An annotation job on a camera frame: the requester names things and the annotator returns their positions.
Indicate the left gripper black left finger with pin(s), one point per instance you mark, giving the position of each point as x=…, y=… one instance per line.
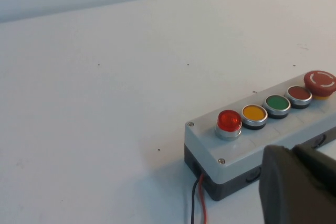
x=286, y=190

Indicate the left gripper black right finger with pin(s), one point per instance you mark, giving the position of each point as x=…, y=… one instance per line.
x=317, y=169

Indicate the grey and black button box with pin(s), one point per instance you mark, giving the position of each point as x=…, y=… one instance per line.
x=236, y=155

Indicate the green push button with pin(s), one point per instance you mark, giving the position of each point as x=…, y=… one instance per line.
x=276, y=103

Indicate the flat red push button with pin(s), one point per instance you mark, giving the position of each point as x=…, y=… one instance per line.
x=298, y=94

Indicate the yellow push button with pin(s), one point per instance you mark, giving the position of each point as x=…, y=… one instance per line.
x=253, y=113

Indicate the red mushroom emergency stop button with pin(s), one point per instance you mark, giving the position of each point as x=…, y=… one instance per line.
x=319, y=80

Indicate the red dome indicator light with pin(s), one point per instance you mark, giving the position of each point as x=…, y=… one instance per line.
x=229, y=123

